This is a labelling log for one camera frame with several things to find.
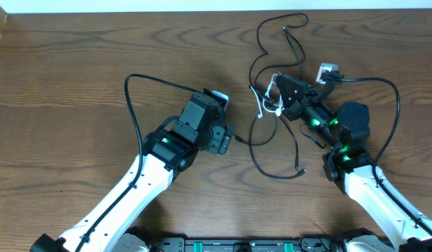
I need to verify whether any white usb cable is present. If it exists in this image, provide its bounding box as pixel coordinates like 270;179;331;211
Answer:
249;72;286;119

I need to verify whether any thin black usb cable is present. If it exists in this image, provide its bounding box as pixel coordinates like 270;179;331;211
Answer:
233;111;307;181

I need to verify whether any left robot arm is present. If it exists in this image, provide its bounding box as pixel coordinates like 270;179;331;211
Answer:
30;90;234;251

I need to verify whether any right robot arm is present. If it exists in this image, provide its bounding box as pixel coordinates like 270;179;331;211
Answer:
273;71;432;251

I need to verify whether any right camera black cable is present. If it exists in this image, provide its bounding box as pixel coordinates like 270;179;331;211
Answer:
336;76;432;242

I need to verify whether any camera black cable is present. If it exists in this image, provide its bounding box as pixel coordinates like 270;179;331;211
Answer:
336;76;432;242
74;73;202;251

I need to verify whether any left camera black cable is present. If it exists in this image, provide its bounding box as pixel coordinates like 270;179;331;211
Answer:
74;73;202;251

